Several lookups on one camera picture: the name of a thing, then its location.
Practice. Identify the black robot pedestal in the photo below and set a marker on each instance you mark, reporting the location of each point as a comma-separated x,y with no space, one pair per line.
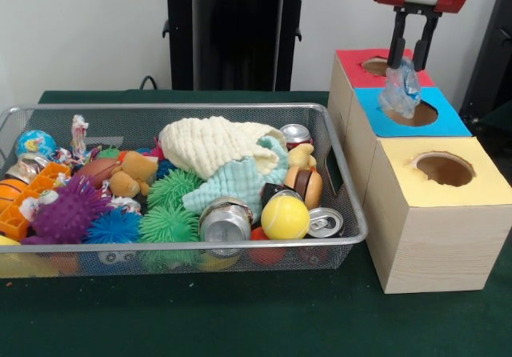
240,37

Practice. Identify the yellow tennis ball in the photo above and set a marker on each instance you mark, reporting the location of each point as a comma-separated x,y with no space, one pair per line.
285,217

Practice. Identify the small orange basketball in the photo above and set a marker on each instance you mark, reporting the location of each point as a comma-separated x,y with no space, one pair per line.
10,190

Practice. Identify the wooden box with three holes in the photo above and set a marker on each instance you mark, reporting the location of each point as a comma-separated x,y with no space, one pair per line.
436,229

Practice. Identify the cream knitted cloth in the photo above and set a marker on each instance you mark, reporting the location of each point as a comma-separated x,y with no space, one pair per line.
212,145

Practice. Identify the blue globe ball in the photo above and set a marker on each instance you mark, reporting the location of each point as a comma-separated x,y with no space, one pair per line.
36,143

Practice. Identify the black side stand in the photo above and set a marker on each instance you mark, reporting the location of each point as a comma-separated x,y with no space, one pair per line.
496,53

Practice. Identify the purple spiky ball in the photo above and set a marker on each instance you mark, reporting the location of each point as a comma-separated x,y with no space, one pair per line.
68,213

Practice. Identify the crushed silver can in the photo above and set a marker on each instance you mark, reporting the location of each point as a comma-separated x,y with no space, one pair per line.
226,222

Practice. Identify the yellow plush duck toy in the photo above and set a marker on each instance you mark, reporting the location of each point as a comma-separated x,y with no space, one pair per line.
302,157

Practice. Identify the red soda can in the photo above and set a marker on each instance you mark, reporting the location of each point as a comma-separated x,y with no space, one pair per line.
294,133

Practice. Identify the clear shallow mesh bin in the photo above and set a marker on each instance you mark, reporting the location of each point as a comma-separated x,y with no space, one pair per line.
344,205

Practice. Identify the dark green table cloth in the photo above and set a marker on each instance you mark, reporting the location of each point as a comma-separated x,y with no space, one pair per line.
240,317

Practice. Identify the silver can with pull tab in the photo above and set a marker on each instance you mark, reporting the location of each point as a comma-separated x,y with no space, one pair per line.
326,223

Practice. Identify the small toy hamburger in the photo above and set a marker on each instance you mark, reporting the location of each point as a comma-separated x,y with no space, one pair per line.
306,187

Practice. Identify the green spiky ball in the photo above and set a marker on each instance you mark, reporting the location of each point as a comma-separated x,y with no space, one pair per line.
170,225

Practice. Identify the light teal cloth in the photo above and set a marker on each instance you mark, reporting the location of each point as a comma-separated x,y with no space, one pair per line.
236,185

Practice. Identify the clear plastic wrapper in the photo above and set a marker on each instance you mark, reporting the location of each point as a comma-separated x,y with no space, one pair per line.
400,93

